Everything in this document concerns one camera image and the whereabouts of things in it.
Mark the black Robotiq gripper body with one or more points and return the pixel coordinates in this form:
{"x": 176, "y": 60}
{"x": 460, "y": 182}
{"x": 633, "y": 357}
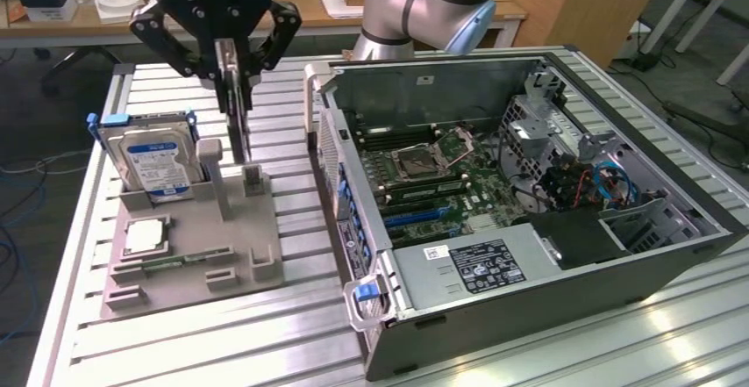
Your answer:
{"x": 214, "y": 9}

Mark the graphics card with metal bracket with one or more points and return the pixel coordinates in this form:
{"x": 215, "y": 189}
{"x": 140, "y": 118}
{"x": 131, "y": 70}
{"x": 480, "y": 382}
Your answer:
{"x": 239, "y": 132}

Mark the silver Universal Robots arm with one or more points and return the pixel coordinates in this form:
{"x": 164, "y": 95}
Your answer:
{"x": 397, "y": 9}

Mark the wooden desk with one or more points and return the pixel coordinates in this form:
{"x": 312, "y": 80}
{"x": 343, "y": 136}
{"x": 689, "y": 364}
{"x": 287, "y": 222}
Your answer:
{"x": 328, "y": 27}

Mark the white round holder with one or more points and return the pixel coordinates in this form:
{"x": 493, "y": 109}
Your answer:
{"x": 118, "y": 5}

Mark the white paper stack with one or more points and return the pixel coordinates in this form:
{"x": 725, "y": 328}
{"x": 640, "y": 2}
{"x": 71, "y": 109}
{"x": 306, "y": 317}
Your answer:
{"x": 339, "y": 3}

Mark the black chair base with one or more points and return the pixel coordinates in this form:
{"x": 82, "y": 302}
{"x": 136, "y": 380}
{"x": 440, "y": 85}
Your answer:
{"x": 88, "y": 60}

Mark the white box with black lid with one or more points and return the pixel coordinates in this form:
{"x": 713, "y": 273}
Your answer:
{"x": 52, "y": 9}

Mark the white case sticker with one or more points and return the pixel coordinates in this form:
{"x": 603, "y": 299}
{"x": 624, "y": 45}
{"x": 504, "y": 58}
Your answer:
{"x": 425, "y": 80}

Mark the hard disk with blue caddy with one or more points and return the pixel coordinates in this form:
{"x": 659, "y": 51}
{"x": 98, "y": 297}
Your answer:
{"x": 155, "y": 163}

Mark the metal socket cover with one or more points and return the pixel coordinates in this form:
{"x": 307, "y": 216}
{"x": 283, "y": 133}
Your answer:
{"x": 453, "y": 143}

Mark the RAM stick with sticker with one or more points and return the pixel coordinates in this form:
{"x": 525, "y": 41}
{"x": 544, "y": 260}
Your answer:
{"x": 424, "y": 196}
{"x": 421, "y": 186}

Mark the silver CPU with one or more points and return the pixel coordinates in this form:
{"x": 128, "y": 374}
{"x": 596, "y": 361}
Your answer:
{"x": 146, "y": 235}

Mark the blue expansion slot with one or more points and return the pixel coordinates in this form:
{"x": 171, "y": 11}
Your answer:
{"x": 415, "y": 217}

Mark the tall metal disk bay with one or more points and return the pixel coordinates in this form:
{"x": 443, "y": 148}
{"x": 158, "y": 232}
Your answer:
{"x": 532, "y": 141}

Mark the bare green RAM stick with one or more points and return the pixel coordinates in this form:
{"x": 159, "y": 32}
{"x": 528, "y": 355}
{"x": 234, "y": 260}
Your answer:
{"x": 175, "y": 262}

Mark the wooden cabinet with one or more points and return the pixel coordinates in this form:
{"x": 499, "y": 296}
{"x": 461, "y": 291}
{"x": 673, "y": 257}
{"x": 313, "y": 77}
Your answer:
{"x": 585, "y": 9}

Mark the silver chipset heatsink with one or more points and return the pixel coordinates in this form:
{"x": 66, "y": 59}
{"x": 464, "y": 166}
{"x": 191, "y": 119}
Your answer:
{"x": 485, "y": 224}

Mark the grey parts rack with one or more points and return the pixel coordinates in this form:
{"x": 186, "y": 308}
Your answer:
{"x": 194, "y": 290}

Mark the white box with red button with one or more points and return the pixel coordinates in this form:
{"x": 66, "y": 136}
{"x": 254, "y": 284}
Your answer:
{"x": 637, "y": 40}

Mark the blue case latch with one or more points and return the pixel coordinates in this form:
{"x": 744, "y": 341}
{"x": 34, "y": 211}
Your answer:
{"x": 364, "y": 292}

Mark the grey power supply unit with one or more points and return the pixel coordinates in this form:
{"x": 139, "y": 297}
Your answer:
{"x": 433, "y": 281}

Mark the black floor stand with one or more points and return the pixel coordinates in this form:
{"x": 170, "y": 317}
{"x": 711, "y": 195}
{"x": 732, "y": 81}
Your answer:
{"x": 708, "y": 117}

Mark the low metal disk bay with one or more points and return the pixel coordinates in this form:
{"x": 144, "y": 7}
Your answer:
{"x": 649, "y": 229}

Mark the open black PC case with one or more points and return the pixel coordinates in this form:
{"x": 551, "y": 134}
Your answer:
{"x": 527, "y": 317}

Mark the white table frame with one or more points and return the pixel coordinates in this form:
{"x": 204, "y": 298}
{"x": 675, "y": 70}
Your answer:
{"x": 691, "y": 9}

